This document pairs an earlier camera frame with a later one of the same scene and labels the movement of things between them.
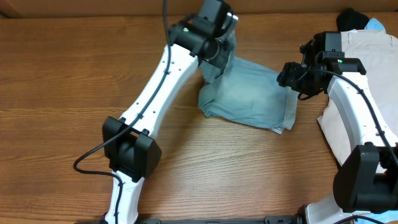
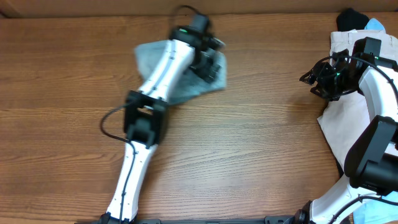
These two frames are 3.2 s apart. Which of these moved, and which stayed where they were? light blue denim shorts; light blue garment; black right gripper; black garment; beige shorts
Moved: light blue denim shorts; black right gripper
Stayed: black garment; light blue garment; beige shorts
